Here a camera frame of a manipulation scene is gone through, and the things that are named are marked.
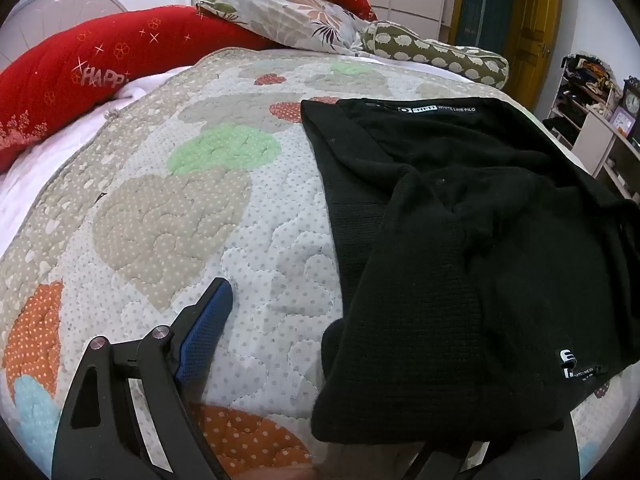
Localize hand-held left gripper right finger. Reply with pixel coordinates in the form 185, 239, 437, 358
410, 412, 581, 480

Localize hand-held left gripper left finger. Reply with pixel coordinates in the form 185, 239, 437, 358
51, 277, 236, 480

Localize black pants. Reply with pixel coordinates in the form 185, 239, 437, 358
300, 94, 640, 445

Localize heart patterned quilt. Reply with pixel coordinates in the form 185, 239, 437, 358
0, 47, 640, 480

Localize long red pillow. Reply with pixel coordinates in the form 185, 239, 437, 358
0, 4, 271, 173

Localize floral print pillow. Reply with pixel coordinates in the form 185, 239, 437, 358
196, 0, 381, 56

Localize white shelf unit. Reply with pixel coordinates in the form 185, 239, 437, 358
572, 107, 640, 201

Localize olive patterned bolster pillow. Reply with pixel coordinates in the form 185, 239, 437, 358
360, 21, 510, 92

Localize purple framed clock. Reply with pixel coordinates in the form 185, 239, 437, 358
611, 106, 636, 134

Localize shoe rack with shoes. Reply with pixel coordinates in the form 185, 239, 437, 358
542, 52, 618, 146

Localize dark mantel clock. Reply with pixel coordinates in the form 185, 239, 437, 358
622, 76, 640, 136

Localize yellow wooden door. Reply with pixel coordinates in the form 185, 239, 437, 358
505, 0, 561, 111

